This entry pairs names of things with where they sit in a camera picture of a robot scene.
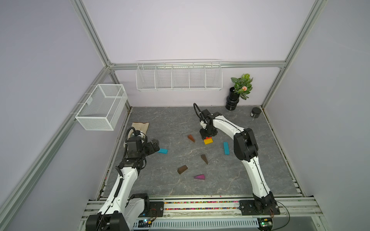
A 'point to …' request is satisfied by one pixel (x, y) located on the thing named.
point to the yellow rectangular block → (208, 141)
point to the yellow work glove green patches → (138, 126)
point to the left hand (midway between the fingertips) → (152, 144)
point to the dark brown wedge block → (203, 156)
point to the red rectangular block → (206, 138)
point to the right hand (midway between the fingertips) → (206, 135)
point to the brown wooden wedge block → (182, 169)
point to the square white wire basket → (104, 108)
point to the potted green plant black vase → (242, 86)
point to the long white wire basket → (175, 75)
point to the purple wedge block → (201, 177)
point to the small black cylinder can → (255, 112)
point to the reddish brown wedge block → (190, 136)
